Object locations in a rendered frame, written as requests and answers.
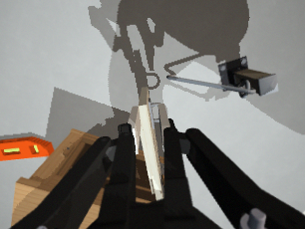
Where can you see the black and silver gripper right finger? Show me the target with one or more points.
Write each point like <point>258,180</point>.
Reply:
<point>243,202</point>

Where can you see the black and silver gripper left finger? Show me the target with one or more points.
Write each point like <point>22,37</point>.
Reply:
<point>67,205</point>

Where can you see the brown wooden cabinet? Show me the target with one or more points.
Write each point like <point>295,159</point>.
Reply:
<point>149,177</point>

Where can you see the orange spirit level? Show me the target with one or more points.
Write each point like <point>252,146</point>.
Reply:
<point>24,148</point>

